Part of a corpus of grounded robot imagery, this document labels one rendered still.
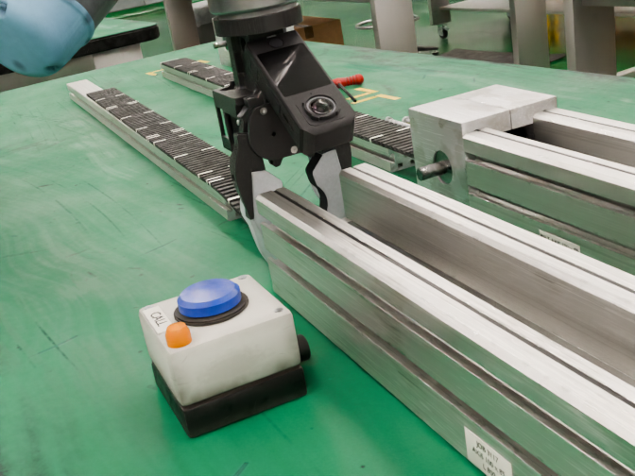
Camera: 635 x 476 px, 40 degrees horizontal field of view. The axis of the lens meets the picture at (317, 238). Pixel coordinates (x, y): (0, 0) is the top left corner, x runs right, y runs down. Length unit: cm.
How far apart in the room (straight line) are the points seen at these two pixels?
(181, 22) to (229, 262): 464
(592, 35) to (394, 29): 92
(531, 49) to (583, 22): 114
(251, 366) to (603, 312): 21
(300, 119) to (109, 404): 24
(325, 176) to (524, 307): 27
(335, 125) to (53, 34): 21
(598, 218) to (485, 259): 12
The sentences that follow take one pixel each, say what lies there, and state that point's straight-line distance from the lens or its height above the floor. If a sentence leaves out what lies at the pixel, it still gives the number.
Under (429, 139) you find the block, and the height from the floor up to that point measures 85.
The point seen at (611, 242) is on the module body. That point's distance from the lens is 66.
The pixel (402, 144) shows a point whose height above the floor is 81.
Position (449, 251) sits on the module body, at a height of 84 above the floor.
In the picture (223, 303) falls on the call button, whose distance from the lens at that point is 54.
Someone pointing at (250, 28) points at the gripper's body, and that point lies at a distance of 69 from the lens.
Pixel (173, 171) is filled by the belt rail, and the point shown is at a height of 79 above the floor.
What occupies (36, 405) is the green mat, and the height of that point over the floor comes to 78.
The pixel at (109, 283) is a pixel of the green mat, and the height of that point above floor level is 78.
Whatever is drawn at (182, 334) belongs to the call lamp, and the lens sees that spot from 52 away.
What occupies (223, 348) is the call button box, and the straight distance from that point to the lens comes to 53.
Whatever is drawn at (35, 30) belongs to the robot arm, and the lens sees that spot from 65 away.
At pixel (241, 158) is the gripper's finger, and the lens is 71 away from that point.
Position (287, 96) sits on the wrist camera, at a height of 94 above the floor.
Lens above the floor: 107
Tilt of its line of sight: 21 degrees down
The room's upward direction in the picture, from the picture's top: 10 degrees counter-clockwise
